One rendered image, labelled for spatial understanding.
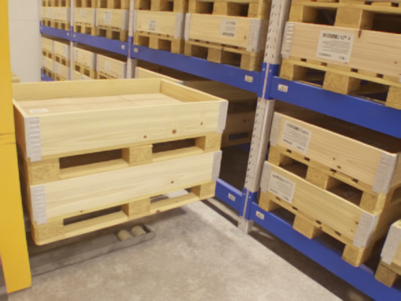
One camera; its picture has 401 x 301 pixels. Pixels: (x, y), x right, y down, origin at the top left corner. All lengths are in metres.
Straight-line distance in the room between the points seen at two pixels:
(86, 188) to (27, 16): 6.05
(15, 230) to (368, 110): 1.88
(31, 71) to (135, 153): 5.98
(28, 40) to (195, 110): 5.93
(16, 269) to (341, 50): 2.06
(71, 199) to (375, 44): 1.71
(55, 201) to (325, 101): 1.53
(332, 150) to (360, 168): 0.19
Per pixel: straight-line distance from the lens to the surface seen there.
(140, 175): 2.01
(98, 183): 1.91
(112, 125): 1.82
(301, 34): 2.14
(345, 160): 2.00
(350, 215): 2.06
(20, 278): 2.12
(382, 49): 1.88
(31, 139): 1.71
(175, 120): 2.01
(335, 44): 2.01
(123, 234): 2.41
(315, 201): 2.17
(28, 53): 7.71
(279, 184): 2.32
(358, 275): 2.19
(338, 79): 1.99
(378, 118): 1.90
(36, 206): 1.84
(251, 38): 2.38
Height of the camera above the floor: 1.45
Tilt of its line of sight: 20 degrees down
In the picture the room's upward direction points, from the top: 6 degrees clockwise
